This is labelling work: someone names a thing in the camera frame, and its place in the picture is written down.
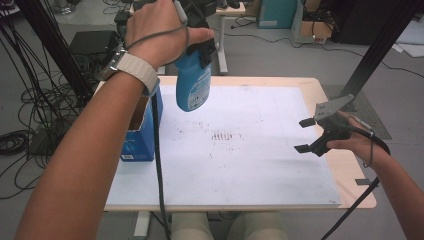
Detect white table leg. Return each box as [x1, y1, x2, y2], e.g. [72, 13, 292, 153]
[133, 210, 152, 238]

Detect white table mat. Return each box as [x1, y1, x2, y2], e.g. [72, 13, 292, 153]
[106, 84, 343, 208]

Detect blue cardboard box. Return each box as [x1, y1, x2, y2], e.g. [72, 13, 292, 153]
[119, 84, 164, 163]

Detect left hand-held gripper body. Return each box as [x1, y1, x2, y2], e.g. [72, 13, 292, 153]
[181, 0, 218, 29]

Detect thick black gripper cable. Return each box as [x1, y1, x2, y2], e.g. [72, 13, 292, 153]
[150, 93, 172, 240]
[320, 123, 392, 240]

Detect black equipment box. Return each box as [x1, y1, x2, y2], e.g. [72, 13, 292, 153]
[69, 30, 119, 68]

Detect person's right hand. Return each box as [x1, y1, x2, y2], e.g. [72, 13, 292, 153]
[325, 110, 384, 168]

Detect blue detergent bottle white cap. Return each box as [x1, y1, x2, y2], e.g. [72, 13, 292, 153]
[174, 48, 213, 113]

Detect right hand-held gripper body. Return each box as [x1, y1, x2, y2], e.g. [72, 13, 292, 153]
[313, 94, 355, 141]

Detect wristwatch with beige strap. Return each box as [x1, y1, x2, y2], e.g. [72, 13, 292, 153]
[96, 48, 160, 98]

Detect black metal frame post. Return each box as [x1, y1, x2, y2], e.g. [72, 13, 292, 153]
[14, 0, 93, 101]
[333, 0, 424, 113]

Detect person's left hand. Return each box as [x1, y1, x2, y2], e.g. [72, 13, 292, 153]
[123, 0, 216, 71]

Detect black computer tower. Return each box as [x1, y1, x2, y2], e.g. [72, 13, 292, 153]
[114, 9, 129, 36]

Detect teal box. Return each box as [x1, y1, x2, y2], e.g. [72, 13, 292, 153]
[256, 0, 298, 30]

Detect person's beige trousers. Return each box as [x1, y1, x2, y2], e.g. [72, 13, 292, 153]
[169, 211, 288, 240]

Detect bundle of black floor cables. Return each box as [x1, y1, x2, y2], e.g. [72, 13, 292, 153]
[0, 19, 101, 201]

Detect brown cardboard box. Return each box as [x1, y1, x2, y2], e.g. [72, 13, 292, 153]
[299, 19, 334, 39]

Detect white sheets on floor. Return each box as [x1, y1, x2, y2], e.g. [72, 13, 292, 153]
[394, 19, 424, 58]

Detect grey wrist cord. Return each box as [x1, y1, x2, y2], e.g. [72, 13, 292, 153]
[363, 131, 376, 169]
[124, 0, 191, 51]

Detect grey floor mat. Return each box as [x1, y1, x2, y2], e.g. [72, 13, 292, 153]
[321, 84, 393, 140]

